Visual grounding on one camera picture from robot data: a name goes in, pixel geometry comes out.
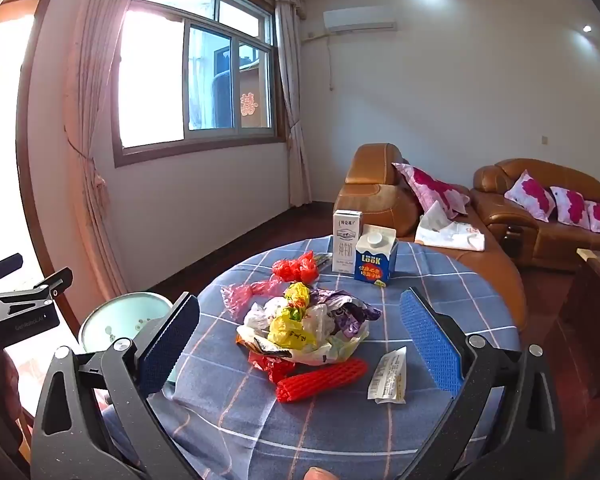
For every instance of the white wrapper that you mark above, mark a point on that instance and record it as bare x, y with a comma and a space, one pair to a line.
389, 375
257, 317

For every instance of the blue drink carton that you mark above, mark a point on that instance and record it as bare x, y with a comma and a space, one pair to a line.
375, 262

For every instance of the pink foam net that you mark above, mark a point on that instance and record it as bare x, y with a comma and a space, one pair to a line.
245, 295

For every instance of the large yellow wrapper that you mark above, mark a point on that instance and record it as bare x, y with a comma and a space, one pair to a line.
290, 332

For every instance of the long pink curtain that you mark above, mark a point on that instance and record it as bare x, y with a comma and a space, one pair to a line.
97, 85

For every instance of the red foam net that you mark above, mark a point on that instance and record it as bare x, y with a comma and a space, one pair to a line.
295, 267

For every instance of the wooden door frame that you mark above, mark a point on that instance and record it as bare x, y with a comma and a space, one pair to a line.
22, 135

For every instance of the person's right hand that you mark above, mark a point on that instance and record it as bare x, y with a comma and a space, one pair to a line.
320, 474

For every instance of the mint green enamel basin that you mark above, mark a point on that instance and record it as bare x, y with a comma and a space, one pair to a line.
110, 320

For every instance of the white cloth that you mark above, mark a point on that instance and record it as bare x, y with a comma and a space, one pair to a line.
450, 235

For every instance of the white air conditioner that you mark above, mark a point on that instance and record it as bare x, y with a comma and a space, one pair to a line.
360, 19

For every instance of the dark wooden coffee table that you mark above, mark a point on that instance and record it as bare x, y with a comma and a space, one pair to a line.
597, 300

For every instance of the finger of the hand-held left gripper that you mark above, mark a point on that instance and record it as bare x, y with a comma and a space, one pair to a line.
50, 282
7, 264

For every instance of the sliding window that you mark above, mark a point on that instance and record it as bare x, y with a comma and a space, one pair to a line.
205, 75

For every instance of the small yellow wrapper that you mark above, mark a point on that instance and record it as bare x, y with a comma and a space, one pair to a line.
297, 296

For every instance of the brown leather chaise sofa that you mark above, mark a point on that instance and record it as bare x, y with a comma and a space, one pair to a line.
375, 195

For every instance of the green black packet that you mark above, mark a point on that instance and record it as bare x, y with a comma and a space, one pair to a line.
324, 260

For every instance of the white milk carton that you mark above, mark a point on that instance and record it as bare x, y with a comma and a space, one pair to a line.
347, 245

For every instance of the air conditioner pipe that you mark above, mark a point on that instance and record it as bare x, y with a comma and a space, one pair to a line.
330, 60

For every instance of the red foam net tube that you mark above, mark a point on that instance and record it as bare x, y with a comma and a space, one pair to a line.
320, 382

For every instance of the purple wrapper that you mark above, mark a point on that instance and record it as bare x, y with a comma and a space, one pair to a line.
350, 312

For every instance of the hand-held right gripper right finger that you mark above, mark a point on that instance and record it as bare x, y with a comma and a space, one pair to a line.
430, 345

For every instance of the red window decoration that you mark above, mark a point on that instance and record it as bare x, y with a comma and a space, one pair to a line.
247, 104

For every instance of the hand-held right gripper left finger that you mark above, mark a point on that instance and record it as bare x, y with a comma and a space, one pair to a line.
167, 345

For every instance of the red foil wrapper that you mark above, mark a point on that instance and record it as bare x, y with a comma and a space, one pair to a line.
272, 367

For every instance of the blue plaid tablecloth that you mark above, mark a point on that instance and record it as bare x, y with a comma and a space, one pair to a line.
330, 435

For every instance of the yellow printed plastic bag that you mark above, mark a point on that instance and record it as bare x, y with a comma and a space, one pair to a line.
330, 347

